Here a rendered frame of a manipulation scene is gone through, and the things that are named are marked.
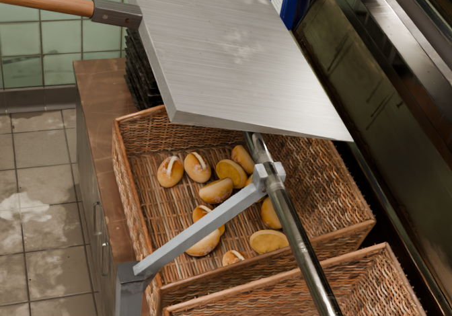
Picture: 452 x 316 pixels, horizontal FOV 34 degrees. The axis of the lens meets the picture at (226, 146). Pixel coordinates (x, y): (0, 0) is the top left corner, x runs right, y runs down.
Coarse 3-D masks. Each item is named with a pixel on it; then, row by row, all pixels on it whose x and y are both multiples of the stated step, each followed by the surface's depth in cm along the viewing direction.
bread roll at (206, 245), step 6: (210, 234) 175; (216, 234) 176; (204, 240) 174; (210, 240) 175; (216, 240) 176; (192, 246) 173; (198, 246) 174; (204, 246) 174; (210, 246) 175; (186, 252) 175; (192, 252) 174; (198, 252) 174; (204, 252) 175
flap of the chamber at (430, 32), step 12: (396, 0) 117; (408, 0) 114; (444, 0) 118; (408, 12) 114; (420, 12) 111; (420, 24) 111; (432, 24) 109; (432, 36) 108; (444, 48) 106; (444, 60) 106
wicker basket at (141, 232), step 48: (144, 144) 198; (192, 144) 203; (240, 144) 208; (288, 144) 191; (144, 192) 191; (192, 192) 193; (288, 192) 189; (336, 192) 170; (144, 240) 164; (240, 240) 183; (336, 240) 158; (192, 288) 155
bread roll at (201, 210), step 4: (204, 204) 184; (196, 208) 183; (200, 208) 182; (204, 208) 182; (208, 208) 182; (212, 208) 182; (196, 212) 182; (200, 212) 182; (204, 212) 181; (208, 212) 181; (192, 216) 184; (196, 216) 182; (200, 216) 181; (196, 220) 182; (224, 224) 182; (220, 228) 180; (224, 228) 182; (220, 232) 180
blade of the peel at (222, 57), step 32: (128, 0) 141; (160, 0) 146; (192, 0) 151; (224, 0) 156; (256, 0) 162; (160, 32) 136; (192, 32) 141; (224, 32) 146; (256, 32) 151; (288, 32) 156; (160, 64) 124; (192, 64) 132; (224, 64) 136; (256, 64) 141; (288, 64) 146; (192, 96) 124; (224, 96) 128; (256, 96) 132; (288, 96) 136; (320, 96) 141; (224, 128) 121; (256, 128) 124; (288, 128) 128; (320, 128) 132
